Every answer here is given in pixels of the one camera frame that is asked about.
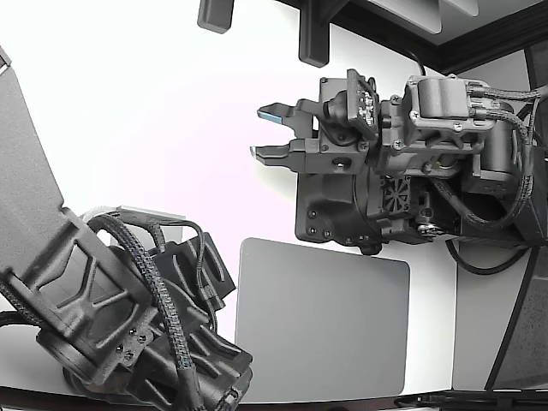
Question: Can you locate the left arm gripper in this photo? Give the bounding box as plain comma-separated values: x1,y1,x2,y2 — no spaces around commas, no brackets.
152,232,237,312

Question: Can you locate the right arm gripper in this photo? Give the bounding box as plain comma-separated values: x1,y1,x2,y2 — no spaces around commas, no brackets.
249,75,382,257

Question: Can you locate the dark grey rectangular mat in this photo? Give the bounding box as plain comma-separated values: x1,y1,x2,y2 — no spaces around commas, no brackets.
234,237,411,396

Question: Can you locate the light grey panel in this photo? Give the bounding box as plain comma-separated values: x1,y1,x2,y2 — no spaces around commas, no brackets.
443,0,480,18
366,0,443,35

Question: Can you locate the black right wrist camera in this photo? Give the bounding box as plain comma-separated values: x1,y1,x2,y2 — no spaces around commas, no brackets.
320,67,381,141

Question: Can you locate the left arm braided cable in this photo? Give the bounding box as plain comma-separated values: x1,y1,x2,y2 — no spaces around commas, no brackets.
83,211,206,411

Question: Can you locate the long black post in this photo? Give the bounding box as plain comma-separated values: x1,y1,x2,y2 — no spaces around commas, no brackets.
298,0,331,69

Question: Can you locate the black border frame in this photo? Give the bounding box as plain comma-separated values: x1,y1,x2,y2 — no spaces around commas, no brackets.
273,0,548,78

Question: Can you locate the black rubber cable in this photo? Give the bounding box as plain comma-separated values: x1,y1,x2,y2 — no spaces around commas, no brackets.
404,45,428,77
444,238,531,276

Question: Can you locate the short black post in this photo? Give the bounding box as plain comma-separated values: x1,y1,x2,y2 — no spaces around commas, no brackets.
196,0,235,34

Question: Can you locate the black diagonal frame bar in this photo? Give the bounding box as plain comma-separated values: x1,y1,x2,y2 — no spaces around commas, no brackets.
485,246,541,391

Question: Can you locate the black cable with connector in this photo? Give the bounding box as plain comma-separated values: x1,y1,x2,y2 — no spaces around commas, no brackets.
392,390,548,410

